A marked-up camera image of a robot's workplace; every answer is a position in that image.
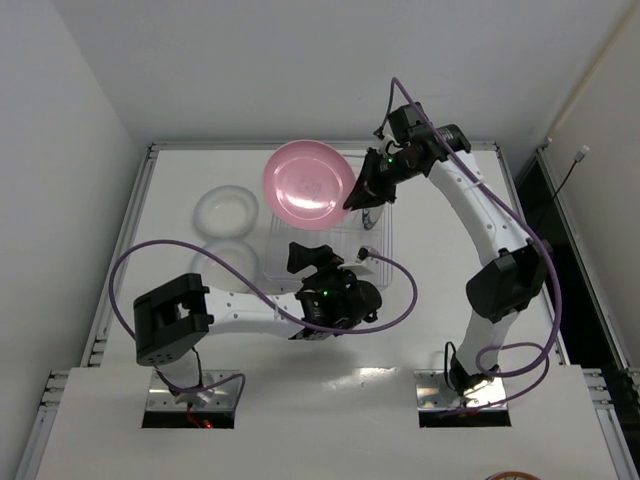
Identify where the purple cable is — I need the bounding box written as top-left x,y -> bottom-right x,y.
379,77 -> 564,419
108,239 -> 419,409

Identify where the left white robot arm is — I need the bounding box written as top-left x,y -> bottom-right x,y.
133,242 -> 382,395

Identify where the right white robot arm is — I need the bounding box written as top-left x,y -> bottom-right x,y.
343,105 -> 548,394

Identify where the clear wire dish rack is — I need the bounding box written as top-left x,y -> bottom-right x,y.
264,154 -> 392,291

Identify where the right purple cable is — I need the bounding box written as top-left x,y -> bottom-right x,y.
379,77 -> 564,419

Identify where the brown round object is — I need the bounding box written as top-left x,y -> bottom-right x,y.
486,470 -> 540,480

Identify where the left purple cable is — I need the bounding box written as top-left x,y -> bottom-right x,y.
108,239 -> 419,409

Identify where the pink plastic plate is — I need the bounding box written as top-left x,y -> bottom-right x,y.
262,140 -> 356,231

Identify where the blue patterned rim plate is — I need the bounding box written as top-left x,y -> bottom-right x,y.
361,206 -> 384,231

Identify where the metal base plate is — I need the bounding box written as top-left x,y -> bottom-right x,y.
145,370 -> 242,414
414,370 -> 508,413

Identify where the black wall cable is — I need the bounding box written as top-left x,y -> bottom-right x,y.
554,145 -> 591,195

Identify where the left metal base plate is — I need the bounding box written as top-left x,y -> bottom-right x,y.
145,370 -> 242,414

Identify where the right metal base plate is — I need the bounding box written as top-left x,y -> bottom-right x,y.
414,370 -> 508,413

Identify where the white bowl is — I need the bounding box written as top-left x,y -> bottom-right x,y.
193,185 -> 259,239
189,239 -> 261,296

